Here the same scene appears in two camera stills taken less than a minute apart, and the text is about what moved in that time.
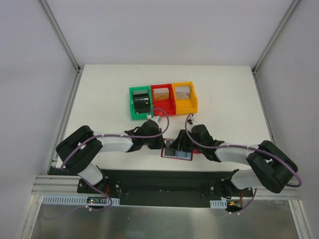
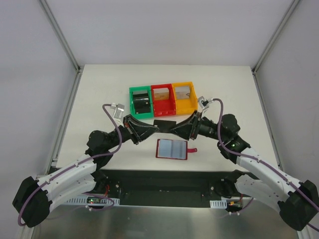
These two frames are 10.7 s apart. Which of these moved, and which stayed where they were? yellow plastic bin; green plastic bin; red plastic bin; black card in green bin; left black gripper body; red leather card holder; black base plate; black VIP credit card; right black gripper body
Moved: left black gripper body; right black gripper body; red leather card holder; black VIP credit card
Stayed: black base plate; red plastic bin; yellow plastic bin; green plastic bin; black card in green bin
